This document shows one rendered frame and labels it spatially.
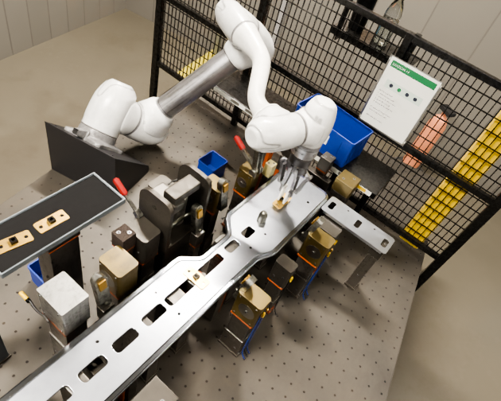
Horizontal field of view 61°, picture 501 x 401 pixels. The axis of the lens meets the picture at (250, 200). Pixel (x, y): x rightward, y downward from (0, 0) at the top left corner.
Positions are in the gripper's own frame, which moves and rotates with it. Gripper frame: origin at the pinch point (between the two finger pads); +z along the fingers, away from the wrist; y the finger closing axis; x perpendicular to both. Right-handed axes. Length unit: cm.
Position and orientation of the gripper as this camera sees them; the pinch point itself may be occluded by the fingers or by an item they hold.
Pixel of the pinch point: (285, 193)
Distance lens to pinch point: 155.3
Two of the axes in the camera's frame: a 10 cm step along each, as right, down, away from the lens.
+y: 7.6, 5.8, -2.8
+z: -2.3, 6.5, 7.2
